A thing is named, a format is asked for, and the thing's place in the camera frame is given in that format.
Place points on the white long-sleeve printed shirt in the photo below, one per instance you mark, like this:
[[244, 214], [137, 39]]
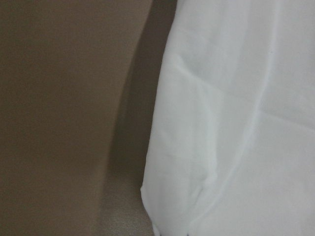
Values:
[[232, 145]]

